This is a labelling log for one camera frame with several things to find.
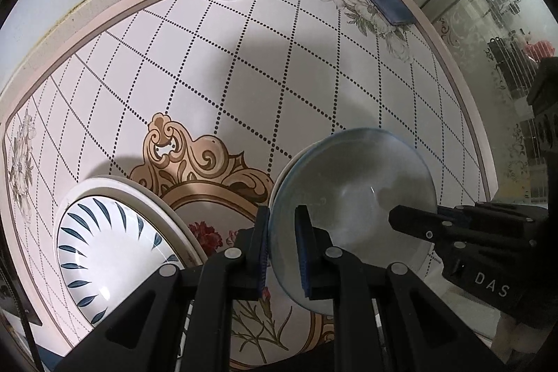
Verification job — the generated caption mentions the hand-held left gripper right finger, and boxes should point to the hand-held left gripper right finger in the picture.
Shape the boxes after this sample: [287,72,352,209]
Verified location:
[294,205,511,372]

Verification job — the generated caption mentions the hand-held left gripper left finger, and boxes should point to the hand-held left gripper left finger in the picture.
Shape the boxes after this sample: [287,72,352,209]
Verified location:
[54,206,271,372]

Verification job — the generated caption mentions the blue striped plate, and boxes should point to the blue striped plate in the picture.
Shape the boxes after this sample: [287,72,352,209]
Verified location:
[58,198,186,329]

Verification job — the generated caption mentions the frosted glass sliding door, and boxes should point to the frosted glass sliding door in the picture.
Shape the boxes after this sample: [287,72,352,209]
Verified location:
[418,0,558,203]

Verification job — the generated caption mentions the plain white bowl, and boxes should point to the plain white bowl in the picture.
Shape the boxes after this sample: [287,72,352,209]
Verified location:
[268,128,437,316]

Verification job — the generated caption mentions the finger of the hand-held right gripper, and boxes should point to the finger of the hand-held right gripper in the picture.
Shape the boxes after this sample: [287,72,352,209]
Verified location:
[388,204,480,244]
[527,57,558,166]

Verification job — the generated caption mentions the floral diamond-pattern tablecloth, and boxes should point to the floral diamond-pattern tablecloth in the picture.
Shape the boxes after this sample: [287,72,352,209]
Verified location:
[2,0,500,372]

